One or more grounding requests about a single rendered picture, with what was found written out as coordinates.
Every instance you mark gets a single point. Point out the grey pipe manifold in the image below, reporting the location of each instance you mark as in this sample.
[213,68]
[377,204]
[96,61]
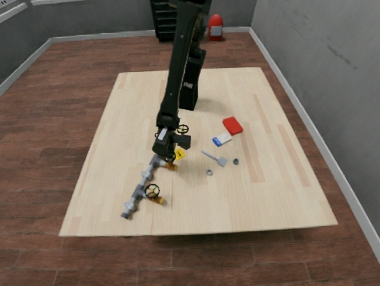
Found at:
[139,192]

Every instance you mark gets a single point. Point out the yellow diamond-shaped tag with chain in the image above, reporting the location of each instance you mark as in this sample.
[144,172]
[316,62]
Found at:
[179,154]

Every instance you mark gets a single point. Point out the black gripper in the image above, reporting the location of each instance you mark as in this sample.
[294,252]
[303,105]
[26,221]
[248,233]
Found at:
[168,156]

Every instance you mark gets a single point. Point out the red flat rectangular block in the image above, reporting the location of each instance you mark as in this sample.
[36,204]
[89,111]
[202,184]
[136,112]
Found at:
[232,125]

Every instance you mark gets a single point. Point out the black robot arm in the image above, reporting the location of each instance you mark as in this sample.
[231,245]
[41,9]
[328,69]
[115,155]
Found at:
[185,39]

